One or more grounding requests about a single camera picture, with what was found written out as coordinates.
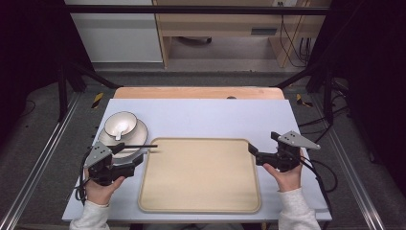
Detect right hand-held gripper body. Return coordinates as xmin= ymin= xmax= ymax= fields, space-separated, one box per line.
xmin=255 ymin=129 xmax=322 ymax=173

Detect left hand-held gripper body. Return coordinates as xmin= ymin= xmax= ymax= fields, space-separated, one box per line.
xmin=83 ymin=141 xmax=136 ymax=187

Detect person's right hand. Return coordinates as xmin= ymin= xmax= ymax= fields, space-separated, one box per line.
xmin=262 ymin=149 xmax=305 ymax=194

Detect person's left hand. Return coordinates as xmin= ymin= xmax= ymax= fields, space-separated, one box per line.
xmin=83 ymin=169 xmax=126 ymax=206

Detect white plate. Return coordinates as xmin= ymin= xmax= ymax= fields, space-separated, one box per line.
xmin=97 ymin=118 xmax=149 ymax=159

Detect white spoon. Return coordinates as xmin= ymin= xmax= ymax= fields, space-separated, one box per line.
xmin=113 ymin=122 xmax=129 ymax=142

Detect white bowl with dark rim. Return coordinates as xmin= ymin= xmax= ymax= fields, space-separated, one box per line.
xmin=103 ymin=110 xmax=139 ymax=139

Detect yellow black tape strip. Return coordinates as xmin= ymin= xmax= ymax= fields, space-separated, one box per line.
xmin=295 ymin=93 xmax=314 ymax=108
xmin=91 ymin=92 xmax=105 ymax=110

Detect pale grey board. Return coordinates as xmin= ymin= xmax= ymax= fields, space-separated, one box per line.
xmin=61 ymin=98 xmax=333 ymax=223

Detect beige tray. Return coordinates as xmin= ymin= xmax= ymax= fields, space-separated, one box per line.
xmin=137 ymin=137 xmax=262 ymax=215

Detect black metal stand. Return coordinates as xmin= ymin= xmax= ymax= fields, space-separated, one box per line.
xmin=56 ymin=59 xmax=123 ymax=123
xmin=273 ymin=59 xmax=337 ymax=127

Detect wooden table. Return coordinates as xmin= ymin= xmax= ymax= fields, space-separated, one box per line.
xmin=113 ymin=86 xmax=285 ymax=101

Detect white cabinet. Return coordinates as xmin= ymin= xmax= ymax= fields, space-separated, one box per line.
xmin=64 ymin=0 xmax=164 ymax=63

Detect dark curtain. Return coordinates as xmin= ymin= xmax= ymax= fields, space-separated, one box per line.
xmin=0 ymin=0 xmax=96 ymax=148
xmin=314 ymin=0 xmax=406 ymax=196

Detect wooden desk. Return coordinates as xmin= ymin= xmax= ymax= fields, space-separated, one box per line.
xmin=152 ymin=0 xmax=332 ymax=69

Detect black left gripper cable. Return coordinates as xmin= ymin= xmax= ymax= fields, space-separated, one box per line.
xmin=74 ymin=149 xmax=94 ymax=203

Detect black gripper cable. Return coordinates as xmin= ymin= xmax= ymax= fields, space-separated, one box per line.
xmin=74 ymin=149 xmax=94 ymax=203
xmin=299 ymin=155 xmax=339 ymax=215

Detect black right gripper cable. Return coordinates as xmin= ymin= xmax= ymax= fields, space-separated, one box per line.
xmin=299 ymin=155 xmax=339 ymax=215

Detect aluminium rail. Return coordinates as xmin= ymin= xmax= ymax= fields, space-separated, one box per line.
xmin=0 ymin=91 xmax=82 ymax=230
xmin=309 ymin=94 xmax=388 ymax=230

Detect black floor cables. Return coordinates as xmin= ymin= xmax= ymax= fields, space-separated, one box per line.
xmin=298 ymin=78 xmax=352 ymax=146

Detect black hanging cables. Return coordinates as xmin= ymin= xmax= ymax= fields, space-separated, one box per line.
xmin=279 ymin=1 xmax=313 ymax=69

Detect black horizontal frame bar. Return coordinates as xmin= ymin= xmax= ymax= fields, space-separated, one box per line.
xmin=64 ymin=4 xmax=330 ymax=16

